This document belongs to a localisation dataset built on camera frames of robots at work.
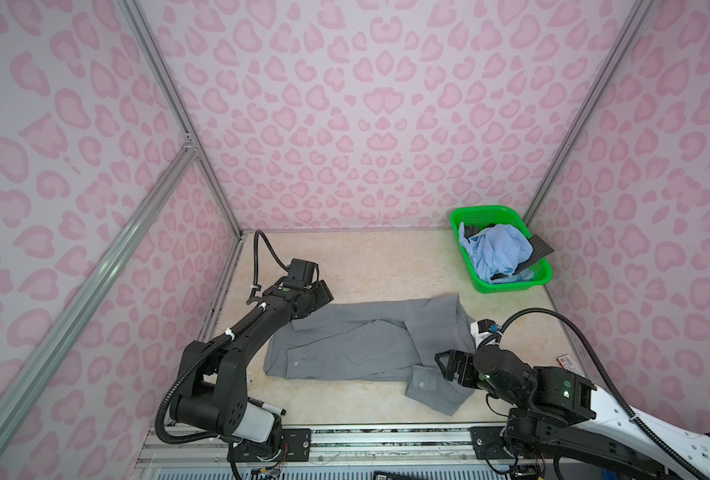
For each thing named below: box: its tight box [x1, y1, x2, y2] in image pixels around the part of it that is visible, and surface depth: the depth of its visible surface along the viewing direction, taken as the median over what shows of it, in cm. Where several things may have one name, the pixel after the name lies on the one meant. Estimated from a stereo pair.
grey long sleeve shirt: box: [263, 293, 477, 416], surface depth 90 cm
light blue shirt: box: [458, 222, 534, 283], surface depth 97 cm
